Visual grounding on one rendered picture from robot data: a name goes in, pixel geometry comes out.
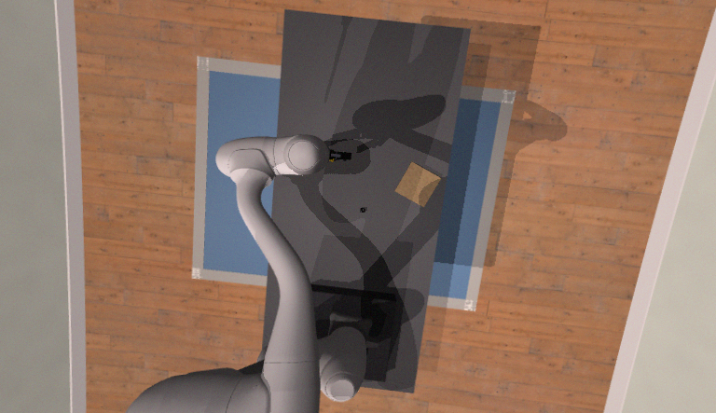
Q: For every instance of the tan flat mat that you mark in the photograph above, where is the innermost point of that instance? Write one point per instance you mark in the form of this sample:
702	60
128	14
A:
417	184

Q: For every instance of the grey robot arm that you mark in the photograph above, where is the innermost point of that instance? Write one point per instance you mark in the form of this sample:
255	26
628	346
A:
287	378

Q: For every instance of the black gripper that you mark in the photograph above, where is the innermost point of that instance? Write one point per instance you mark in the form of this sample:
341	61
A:
340	155

